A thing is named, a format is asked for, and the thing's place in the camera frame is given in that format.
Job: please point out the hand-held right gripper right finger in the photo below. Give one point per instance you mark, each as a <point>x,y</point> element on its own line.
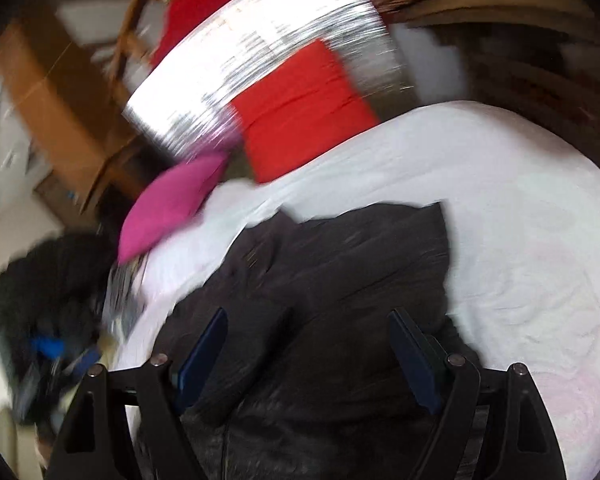
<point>412,355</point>

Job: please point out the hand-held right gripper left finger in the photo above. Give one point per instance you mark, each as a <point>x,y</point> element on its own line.
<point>202,355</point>

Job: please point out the black quilted jacket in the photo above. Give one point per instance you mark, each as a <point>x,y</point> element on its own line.
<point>330,285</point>

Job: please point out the grey garment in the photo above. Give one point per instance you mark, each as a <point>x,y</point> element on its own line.
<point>125,295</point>

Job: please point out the pink pillow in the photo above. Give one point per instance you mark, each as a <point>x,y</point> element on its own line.
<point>170,205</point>

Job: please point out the blue jacket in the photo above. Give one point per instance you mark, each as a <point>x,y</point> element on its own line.
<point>47,346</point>

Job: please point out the white bed sheet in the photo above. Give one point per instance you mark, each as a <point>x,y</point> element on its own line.
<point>505,210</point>

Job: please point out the wooden table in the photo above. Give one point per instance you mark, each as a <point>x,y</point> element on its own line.
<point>115,170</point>

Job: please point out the cream sofa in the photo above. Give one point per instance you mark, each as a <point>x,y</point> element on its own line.
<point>10,230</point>

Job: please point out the red pillow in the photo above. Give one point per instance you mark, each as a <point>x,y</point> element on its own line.
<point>300,110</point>

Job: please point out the wooden bedside cabinet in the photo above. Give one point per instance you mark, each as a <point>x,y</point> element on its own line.
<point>55,90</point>

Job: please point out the dark wooden cabinet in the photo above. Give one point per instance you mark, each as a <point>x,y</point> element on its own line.
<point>520,60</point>

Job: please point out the silver insulation sheet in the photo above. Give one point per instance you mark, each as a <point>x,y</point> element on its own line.
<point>260,35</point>

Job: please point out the red cloth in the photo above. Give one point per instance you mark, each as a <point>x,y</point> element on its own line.
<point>200,5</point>

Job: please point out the wooden frame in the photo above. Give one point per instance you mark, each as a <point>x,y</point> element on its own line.
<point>135,20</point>

